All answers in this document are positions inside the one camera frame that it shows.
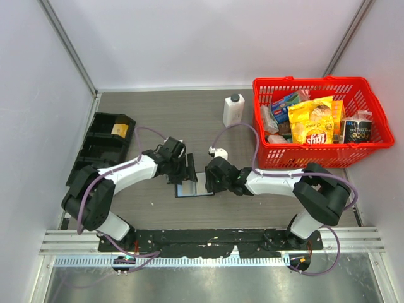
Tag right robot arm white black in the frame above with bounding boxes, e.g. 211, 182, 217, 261
205, 157, 352, 249

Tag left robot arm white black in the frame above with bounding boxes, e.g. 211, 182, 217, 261
61, 137, 198, 251

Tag yellow Lays chips bag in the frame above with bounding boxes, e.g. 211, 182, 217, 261
288, 96, 334, 145

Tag pale wrapped snack pack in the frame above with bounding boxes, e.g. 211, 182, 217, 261
260, 105, 279, 134

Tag blue box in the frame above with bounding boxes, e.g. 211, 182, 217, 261
271, 99, 288, 124

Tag white cable duct rail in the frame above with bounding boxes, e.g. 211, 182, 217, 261
54, 254, 290, 268

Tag green sponge pack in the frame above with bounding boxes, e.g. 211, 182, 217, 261
283, 91, 306, 104

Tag yellow card in tray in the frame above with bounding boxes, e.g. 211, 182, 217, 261
111, 123, 129, 138

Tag white bottle black cap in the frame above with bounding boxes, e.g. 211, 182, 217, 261
223, 93, 245, 127

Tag red plastic shopping basket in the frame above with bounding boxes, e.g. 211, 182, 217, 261
252, 76, 395, 169

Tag black snack package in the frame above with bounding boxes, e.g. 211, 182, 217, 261
339, 110, 372, 144

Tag orange snack box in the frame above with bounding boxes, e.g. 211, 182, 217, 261
331, 100, 345, 143

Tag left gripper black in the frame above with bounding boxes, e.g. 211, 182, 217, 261
167, 153, 198, 185

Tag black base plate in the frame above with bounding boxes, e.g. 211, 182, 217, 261
97, 229, 323, 259

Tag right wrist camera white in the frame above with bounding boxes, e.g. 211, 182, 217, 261
208, 146, 228, 160

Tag black compartment tray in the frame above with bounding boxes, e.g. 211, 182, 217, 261
66, 112, 136, 186

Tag black leather card holder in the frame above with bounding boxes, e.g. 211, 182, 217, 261
175, 172, 214, 198

